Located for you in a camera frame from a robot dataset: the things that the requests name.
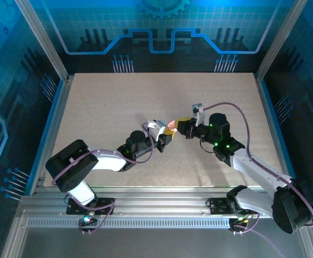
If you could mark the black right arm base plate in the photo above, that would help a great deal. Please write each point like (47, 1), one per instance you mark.
(217, 206)

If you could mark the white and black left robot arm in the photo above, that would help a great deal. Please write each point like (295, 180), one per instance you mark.
(108, 161)

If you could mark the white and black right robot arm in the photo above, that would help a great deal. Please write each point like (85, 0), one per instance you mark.
(253, 166)

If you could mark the aluminium frame post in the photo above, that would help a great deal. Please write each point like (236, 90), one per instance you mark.
(279, 40)
(49, 48)

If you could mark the aluminium frame rail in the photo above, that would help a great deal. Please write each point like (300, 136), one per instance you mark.
(159, 201)

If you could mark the round lilac earbud charging case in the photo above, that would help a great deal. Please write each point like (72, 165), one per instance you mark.
(172, 124)

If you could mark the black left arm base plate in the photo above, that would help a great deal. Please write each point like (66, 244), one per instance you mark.
(105, 207)

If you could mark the aluminium table side rail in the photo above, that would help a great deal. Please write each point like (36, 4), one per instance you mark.
(266, 107)
(53, 134)

